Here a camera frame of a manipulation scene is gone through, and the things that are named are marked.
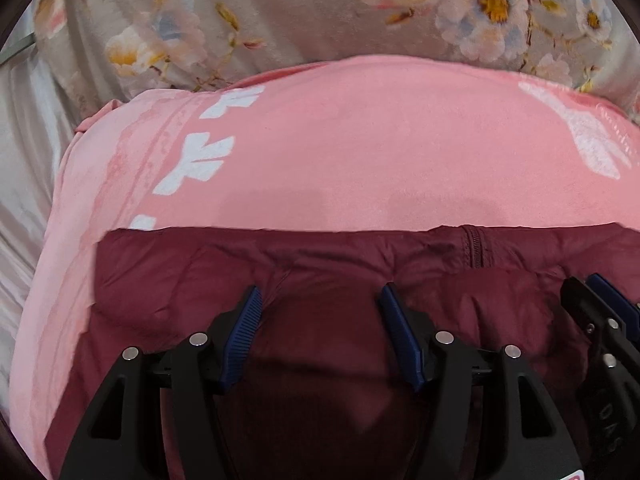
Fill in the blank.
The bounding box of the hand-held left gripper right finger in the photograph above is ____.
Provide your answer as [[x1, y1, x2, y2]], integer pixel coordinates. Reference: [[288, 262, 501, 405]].
[[378, 283, 584, 480]]

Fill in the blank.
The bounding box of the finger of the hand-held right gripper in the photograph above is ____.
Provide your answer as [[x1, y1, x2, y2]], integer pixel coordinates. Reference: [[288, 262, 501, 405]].
[[586, 273, 640, 334], [560, 276, 624, 357]]

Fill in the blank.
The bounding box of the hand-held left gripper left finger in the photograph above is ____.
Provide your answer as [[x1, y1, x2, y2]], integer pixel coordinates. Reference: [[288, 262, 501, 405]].
[[60, 285, 264, 480]]

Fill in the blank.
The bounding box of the maroon puffer jacket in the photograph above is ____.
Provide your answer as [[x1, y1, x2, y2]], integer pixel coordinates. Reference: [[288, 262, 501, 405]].
[[44, 224, 640, 480]]

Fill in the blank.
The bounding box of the pink printed blanket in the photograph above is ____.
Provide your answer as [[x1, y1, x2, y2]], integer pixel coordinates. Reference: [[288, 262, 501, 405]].
[[9, 55, 640, 480]]

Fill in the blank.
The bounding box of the pale satin curtain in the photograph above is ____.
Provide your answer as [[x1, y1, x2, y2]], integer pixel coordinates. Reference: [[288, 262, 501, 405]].
[[0, 5, 88, 391]]

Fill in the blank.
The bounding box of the grey floral quilt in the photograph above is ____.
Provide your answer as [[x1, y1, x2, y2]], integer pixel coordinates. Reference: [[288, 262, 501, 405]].
[[35, 0, 640, 123]]

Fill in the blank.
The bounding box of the grey metal rail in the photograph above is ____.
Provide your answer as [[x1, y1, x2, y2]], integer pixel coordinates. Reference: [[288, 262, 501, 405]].
[[0, 35, 38, 67]]

